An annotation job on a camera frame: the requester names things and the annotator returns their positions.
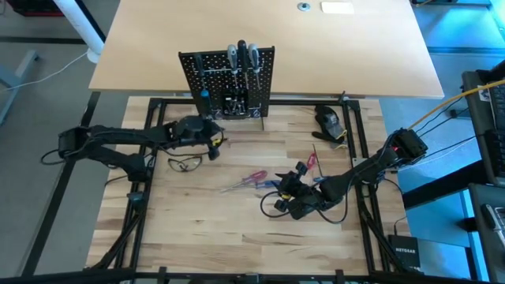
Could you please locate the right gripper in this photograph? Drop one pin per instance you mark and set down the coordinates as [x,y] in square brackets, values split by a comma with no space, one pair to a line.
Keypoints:
[300,189]

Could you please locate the dark red box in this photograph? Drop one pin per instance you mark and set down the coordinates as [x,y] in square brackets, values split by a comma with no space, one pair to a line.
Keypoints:
[35,8]

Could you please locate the silver desk grommet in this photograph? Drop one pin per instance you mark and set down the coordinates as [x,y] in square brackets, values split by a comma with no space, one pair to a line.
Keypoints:
[304,6]

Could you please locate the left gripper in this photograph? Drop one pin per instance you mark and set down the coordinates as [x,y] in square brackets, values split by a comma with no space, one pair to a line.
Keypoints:
[213,136]

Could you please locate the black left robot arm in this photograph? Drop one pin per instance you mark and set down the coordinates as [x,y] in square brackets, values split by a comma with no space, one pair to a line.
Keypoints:
[114,136]

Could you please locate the small black box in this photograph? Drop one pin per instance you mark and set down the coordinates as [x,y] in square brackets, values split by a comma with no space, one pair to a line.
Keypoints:
[136,197]

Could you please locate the tan wooden desk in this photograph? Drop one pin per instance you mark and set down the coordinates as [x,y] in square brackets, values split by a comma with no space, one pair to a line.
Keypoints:
[335,51]

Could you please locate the black work glove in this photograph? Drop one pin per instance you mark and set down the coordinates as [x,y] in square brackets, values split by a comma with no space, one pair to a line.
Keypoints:
[327,122]

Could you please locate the silver metal bracket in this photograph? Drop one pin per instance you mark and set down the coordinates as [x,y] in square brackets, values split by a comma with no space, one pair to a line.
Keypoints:
[357,163]

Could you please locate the white round post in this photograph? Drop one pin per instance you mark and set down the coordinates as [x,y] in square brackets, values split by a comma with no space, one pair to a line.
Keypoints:
[79,27]

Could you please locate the red-striped clear screwdriver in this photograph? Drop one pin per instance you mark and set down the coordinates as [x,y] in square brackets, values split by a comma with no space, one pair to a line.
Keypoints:
[256,176]

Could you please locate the black pegboard bin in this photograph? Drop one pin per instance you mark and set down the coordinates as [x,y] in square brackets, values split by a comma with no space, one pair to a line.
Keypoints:
[225,96]

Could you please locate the chrome socket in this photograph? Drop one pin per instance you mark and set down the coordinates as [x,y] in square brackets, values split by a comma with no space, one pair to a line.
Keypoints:
[236,102]
[230,104]
[241,107]

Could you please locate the grey furniture leg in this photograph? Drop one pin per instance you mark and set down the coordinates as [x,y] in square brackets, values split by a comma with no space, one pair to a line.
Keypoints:
[17,75]

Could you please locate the white rectangular pad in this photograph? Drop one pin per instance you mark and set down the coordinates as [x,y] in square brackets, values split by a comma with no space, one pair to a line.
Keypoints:
[337,7]

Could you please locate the black Netgear switch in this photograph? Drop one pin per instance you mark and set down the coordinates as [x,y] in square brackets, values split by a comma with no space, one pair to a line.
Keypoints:
[404,252]

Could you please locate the black perforated pegboard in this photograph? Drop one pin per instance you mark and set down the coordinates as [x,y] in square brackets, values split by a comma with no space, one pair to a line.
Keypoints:
[189,79]

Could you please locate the large blue-striped clear screwdriver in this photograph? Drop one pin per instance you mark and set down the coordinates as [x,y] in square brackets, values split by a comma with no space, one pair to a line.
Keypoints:
[205,94]

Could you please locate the black workstation desk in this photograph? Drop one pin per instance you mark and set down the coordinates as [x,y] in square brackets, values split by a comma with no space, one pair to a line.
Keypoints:
[485,236]
[477,130]

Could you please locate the clear safety glasses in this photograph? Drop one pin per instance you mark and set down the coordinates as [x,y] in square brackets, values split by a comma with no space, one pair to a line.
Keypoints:
[175,162]

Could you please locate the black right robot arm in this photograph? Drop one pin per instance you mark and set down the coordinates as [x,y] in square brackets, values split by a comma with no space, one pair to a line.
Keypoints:
[363,173]

